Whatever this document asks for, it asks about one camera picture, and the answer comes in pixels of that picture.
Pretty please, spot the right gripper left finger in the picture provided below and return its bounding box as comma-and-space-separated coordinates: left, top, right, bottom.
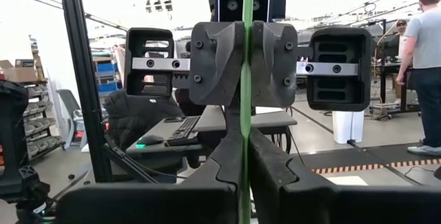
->
55, 129, 246, 224

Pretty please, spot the black workbench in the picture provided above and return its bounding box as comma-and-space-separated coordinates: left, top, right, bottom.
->
370, 20, 421, 118

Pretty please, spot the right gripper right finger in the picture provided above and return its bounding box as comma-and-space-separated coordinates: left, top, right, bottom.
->
248, 129, 441, 224

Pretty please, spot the black jacket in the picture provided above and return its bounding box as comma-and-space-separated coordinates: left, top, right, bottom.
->
103, 88, 185, 152

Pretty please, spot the orange artificial tulip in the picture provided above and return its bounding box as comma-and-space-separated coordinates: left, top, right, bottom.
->
239, 0, 256, 224

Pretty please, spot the white waste bin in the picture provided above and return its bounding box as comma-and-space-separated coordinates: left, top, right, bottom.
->
331, 110, 365, 145

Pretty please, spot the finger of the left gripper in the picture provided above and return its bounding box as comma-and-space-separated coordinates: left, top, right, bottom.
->
250, 21, 299, 108
188, 21, 246, 107

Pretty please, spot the black mat with striped edge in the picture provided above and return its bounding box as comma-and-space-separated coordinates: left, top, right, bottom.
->
299, 143, 441, 187

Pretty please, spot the blue storage shelf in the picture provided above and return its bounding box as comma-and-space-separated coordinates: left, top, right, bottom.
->
92, 50, 121, 97

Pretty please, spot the black computer mouse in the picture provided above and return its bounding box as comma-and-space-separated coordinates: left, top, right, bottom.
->
136, 134, 165, 147

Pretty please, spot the shelf with grey bins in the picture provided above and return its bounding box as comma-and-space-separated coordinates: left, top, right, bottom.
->
22, 82, 66, 161

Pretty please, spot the grey office desk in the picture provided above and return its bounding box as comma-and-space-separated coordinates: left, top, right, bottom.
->
125, 105, 298, 156

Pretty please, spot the black keyboard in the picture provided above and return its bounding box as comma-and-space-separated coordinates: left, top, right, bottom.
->
166, 115, 201, 147

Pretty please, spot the person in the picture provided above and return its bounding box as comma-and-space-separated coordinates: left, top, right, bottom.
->
394, 19, 409, 63
395, 0, 441, 156

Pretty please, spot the cardboard box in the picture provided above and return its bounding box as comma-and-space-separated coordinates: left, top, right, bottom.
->
0, 58, 39, 83

